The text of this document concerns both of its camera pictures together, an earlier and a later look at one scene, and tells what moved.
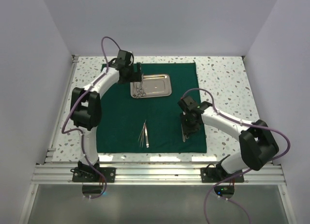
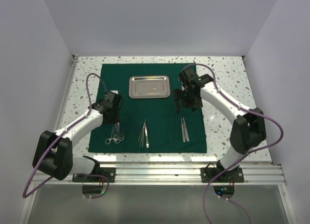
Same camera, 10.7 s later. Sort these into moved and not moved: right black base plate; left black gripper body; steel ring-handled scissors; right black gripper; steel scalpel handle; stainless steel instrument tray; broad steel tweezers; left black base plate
Moved: steel ring-handled scissors; right black gripper; left black gripper body
Not moved: left black base plate; stainless steel instrument tray; steel scalpel handle; right black base plate; broad steel tweezers
